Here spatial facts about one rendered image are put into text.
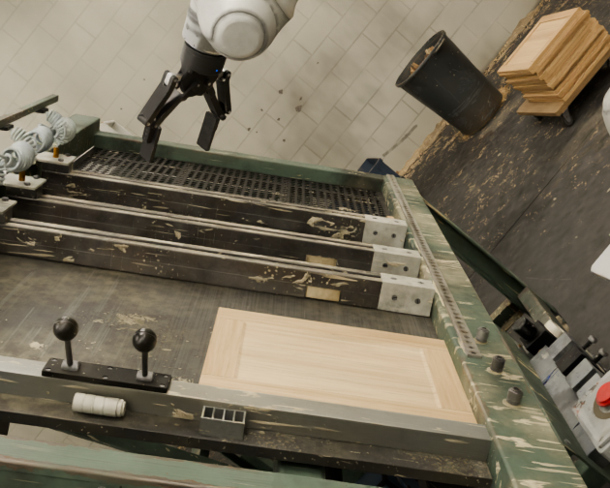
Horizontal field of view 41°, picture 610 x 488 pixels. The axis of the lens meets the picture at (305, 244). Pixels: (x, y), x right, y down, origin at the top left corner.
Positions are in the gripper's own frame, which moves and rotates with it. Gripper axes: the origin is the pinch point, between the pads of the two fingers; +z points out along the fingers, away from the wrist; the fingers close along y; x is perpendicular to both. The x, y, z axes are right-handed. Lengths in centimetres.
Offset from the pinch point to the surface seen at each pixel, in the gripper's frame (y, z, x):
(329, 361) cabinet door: -15.5, 26.7, 38.9
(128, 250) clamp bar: -13.4, 41.3, -17.6
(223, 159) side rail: -116, 76, -82
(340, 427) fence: 4, 19, 54
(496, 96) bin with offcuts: -439, 109, -127
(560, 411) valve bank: -37, 16, 76
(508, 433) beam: -15, 11, 73
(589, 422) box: -3, -8, 83
